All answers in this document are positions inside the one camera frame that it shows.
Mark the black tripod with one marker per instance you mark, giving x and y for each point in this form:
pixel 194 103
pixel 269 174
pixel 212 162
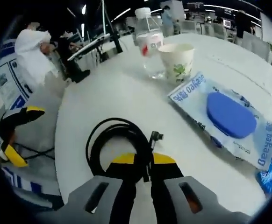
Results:
pixel 116 37

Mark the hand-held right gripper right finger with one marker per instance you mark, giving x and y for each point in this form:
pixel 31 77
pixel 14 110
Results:
pixel 196 198

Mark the floral paper cup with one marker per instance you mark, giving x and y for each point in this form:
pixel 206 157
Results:
pixel 178 63

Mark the clear plastic water bottle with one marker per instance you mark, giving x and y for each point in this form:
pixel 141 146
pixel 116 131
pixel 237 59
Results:
pixel 148 32

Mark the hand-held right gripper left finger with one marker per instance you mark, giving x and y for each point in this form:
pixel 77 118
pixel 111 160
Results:
pixel 84 198

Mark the white blue printed banner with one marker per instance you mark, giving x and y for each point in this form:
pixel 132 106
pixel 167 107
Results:
pixel 9 77

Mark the white low cabinet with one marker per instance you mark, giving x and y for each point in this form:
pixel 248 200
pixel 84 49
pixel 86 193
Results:
pixel 256 47

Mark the white office chair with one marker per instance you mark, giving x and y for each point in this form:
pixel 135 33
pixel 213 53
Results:
pixel 192 27
pixel 216 31

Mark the white table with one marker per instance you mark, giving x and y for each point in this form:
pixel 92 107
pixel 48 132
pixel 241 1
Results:
pixel 126 102

